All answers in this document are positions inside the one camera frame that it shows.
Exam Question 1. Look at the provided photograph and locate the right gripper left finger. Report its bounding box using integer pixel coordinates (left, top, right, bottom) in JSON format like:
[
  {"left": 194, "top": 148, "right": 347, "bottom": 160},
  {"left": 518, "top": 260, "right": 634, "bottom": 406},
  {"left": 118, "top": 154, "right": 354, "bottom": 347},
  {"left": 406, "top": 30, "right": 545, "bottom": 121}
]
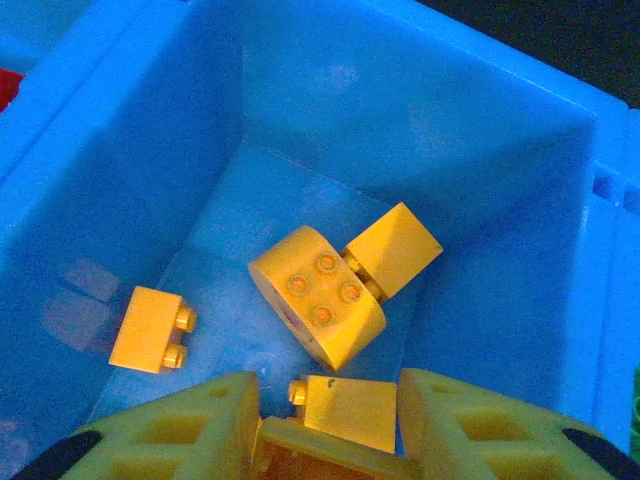
[{"left": 9, "top": 370, "right": 264, "bottom": 480}]

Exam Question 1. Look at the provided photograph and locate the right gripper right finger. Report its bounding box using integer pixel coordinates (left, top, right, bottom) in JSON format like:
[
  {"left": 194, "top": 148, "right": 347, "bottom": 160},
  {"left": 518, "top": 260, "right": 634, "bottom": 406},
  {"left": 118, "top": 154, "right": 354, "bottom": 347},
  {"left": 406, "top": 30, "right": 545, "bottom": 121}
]
[{"left": 397, "top": 368, "right": 632, "bottom": 480}]

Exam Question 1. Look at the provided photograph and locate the small yellow lego brick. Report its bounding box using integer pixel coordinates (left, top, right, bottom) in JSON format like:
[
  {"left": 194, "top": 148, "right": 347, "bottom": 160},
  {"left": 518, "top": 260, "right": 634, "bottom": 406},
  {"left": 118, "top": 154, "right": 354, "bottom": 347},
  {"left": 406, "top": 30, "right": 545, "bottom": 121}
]
[
  {"left": 342, "top": 201, "right": 445, "bottom": 304},
  {"left": 108, "top": 285, "right": 199, "bottom": 375},
  {"left": 288, "top": 373, "right": 400, "bottom": 455}
]

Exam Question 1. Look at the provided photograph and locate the yellow oval lego piece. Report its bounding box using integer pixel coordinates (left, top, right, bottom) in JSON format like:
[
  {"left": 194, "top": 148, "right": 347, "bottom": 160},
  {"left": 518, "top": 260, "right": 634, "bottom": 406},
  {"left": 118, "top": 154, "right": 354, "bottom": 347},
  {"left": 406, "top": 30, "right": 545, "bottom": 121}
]
[{"left": 247, "top": 224, "right": 389, "bottom": 374}]

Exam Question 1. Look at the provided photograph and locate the green lego brick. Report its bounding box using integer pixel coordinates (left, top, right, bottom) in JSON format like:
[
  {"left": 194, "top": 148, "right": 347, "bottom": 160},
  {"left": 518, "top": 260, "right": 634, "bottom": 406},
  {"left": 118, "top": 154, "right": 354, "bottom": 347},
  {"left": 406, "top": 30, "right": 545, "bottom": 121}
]
[{"left": 630, "top": 367, "right": 640, "bottom": 432}]

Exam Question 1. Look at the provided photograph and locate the blue three-compartment bin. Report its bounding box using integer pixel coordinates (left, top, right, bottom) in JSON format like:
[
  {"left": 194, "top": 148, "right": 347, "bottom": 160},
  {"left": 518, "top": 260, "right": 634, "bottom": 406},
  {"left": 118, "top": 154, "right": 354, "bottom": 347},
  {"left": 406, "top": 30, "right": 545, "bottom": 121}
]
[{"left": 0, "top": 0, "right": 640, "bottom": 480}]

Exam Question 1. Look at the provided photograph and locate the red lego brick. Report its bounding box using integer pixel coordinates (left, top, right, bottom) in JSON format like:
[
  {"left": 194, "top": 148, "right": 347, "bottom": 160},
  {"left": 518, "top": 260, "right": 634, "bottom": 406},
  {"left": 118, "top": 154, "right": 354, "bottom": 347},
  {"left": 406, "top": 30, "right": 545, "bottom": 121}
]
[{"left": 0, "top": 69, "right": 25, "bottom": 109}]

